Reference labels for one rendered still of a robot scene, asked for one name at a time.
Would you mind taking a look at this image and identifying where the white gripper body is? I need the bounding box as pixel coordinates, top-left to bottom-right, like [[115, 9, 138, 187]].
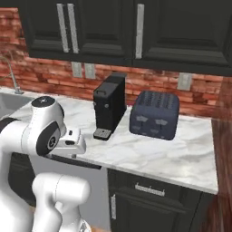
[[50, 135, 88, 160]]

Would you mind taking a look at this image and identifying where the black under-sink cupboard door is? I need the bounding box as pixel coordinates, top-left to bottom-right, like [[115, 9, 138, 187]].
[[6, 151, 38, 208]]

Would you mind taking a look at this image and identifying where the steel sink basin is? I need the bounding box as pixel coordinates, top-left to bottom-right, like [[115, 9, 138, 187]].
[[0, 92, 34, 121]]

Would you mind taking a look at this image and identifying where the silver sink tap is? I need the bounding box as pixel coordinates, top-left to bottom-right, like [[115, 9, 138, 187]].
[[0, 55, 24, 95]]

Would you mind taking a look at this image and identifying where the grey dishwasher front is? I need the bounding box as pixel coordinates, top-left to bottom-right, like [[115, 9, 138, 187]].
[[29, 153, 112, 232]]

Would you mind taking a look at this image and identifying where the black coffee machine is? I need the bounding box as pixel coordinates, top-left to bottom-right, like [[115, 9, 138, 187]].
[[92, 72, 128, 142]]

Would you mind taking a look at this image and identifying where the dark blue toaster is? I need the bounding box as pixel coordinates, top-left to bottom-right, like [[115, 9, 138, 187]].
[[129, 90, 181, 141]]

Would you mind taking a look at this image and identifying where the black base cupboard door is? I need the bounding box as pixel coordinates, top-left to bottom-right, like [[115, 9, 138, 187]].
[[109, 191, 196, 232]]

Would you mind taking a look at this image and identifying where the black drawer front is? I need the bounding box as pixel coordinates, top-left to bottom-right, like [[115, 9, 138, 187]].
[[107, 168, 204, 214]]

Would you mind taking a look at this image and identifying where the black dishwasher handle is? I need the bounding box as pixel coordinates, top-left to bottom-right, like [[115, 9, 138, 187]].
[[48, 153, 102, 170]]

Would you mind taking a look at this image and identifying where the silver base cupboard handle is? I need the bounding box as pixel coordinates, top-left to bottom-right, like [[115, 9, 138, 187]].
[[110, 194, 117, 221]]

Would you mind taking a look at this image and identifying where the grey wall socket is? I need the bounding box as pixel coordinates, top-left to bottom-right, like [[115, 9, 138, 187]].
[[71, 61, 83, 79], [177, 72, 193, 92], [83, 63, 97, 81]]

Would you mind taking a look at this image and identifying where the silver drawer handle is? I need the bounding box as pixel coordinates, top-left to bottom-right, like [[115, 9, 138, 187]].
[[134, 182, 167, 198]]

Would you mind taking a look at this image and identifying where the silver cupboard door handle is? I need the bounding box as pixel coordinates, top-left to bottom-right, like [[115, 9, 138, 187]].
[[134, 3, 146, 60], [56, 3, 70, 53], [66, 3, 80, 55]]

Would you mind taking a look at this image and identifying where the black wall cupboard door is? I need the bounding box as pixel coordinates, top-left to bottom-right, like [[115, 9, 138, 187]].
[[17, 0, 70, 58], [66, 0, 136, 66], [132, 0, 232, 77]]

